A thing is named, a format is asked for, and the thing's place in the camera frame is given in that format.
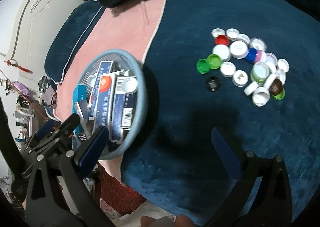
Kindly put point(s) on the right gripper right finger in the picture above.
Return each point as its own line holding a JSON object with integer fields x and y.
{"x": 262, "y": 193}

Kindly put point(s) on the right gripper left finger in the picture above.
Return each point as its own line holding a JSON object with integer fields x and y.
{"x": 45, "y": 203}

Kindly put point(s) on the white ribbed lid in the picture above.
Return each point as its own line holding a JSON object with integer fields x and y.
{"x": 129, "y": 85}

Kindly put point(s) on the cyan box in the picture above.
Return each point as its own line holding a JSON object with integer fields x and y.
{"x": 80, "y": 107}

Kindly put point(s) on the blue orange medicine box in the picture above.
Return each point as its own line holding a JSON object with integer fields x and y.
{"x": 103, "y": 106}

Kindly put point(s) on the blue mesh basket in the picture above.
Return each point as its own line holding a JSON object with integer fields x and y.
{"x": 128, "y": 110}

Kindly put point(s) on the dark blue pillow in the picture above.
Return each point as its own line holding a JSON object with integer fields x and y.
{"x": 70, "y": 38}

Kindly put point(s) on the light green cap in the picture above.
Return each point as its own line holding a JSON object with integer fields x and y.
{"x": 279, "y": 96}

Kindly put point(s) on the brown cap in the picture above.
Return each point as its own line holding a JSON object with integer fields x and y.
{"x": 276, "y": 87}

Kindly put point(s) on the black cap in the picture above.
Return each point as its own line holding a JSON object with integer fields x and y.
{"x": 212, "y": 84}

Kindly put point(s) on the pink bed sheet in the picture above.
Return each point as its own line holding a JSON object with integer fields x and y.
{"x": 130, "y": 27}

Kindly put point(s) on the blue cap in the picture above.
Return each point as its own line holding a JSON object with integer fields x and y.
{"x": 251, "y": 55}

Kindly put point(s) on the green flip cap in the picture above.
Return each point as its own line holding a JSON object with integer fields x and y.
{"x": 212, "y": 62}

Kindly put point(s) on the red cap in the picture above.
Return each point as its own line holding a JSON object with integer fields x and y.
{"x": 222, "y": 40}

